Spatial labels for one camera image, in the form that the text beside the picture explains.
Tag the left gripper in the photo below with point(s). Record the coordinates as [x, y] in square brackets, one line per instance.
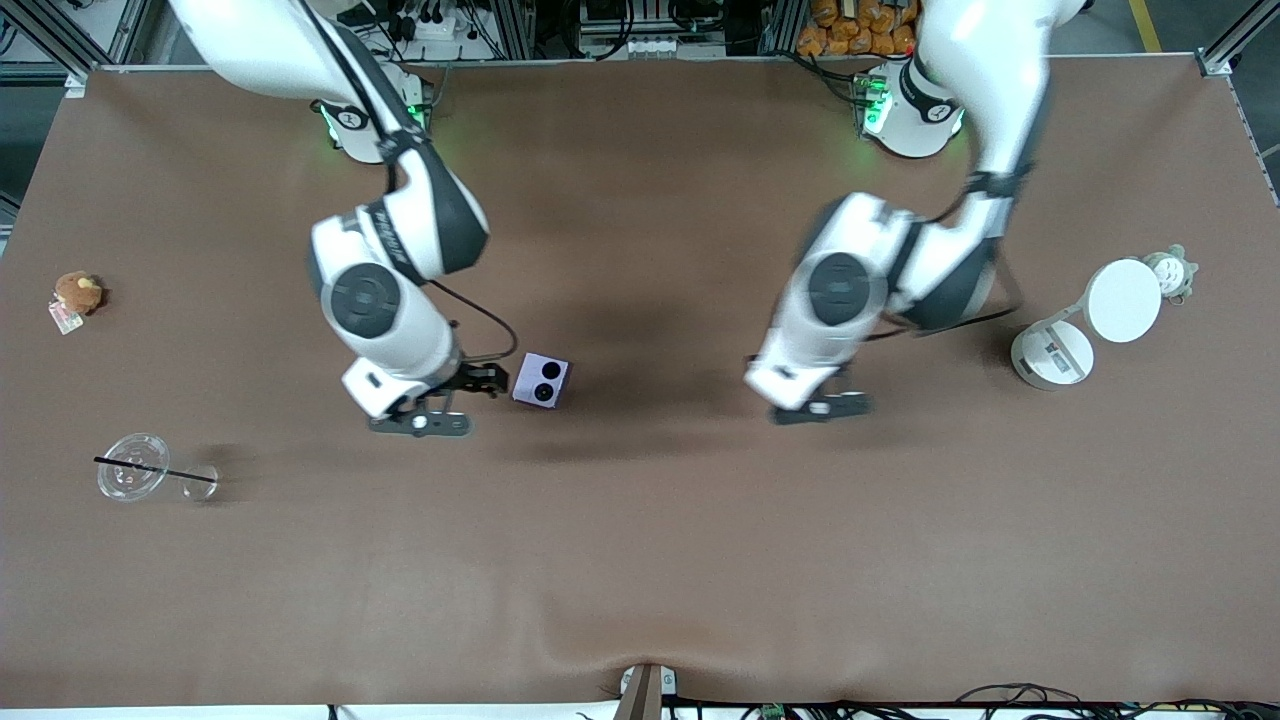
[842, 370]

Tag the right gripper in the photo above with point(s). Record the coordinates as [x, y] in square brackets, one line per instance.
[474, 378]

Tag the purple flip phone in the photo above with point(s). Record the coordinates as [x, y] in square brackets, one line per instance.
[541, 380]

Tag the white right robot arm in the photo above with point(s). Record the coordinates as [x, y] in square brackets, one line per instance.
[385, 290]

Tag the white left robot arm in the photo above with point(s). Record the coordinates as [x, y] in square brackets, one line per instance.
[850, 290]

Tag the black drinking straw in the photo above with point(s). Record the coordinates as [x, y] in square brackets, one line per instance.
[150, 468]

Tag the white round desk lamp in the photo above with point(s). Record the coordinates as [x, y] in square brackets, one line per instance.
[1122, 300]

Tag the clear plastic cup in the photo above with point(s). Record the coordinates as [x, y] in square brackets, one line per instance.
[132, 467]

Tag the white power strip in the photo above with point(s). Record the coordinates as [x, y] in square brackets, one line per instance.
[425, 25]

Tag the pile of orange snack bags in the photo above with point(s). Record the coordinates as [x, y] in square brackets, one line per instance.
[858, 28]

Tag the brown plush toy with tag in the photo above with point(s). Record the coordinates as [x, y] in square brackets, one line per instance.
[78, 292]

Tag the grey equipment box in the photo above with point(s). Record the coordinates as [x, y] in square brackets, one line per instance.
[650, 25]

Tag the aluminium frame profile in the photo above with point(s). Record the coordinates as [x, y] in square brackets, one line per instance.
[1235, 45]
[90, 35]

